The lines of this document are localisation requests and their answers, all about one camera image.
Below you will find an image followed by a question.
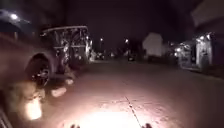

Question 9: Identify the pale building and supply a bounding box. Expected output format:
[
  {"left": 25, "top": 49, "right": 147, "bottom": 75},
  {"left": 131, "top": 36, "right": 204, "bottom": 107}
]
[{"left": 142, "top": 31, "right": 165, "bottom": 58}]

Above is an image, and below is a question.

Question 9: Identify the dark asphalt road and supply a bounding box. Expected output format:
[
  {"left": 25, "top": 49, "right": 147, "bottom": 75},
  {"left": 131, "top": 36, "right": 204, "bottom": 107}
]
[{"left": 6, "top": 59, "right": 224, "bottom": 128}]

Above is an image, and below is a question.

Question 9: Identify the truck with metal frame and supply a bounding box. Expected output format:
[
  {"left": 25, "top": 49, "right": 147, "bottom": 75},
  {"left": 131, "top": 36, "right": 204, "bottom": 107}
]
[{"left": 40, "top": 25, "right": 93, "bottom": 72}]

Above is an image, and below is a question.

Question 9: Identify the dark car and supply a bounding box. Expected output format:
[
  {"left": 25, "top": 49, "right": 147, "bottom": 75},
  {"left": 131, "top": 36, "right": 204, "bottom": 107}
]
[{"left": 0, "top": 32, "right": 58, "bottom": 92}]

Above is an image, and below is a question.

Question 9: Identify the lit building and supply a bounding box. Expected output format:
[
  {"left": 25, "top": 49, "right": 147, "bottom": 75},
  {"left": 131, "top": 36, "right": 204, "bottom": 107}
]
[{"left": 175, "top": 0, "right": 224, "bottom": 73}]

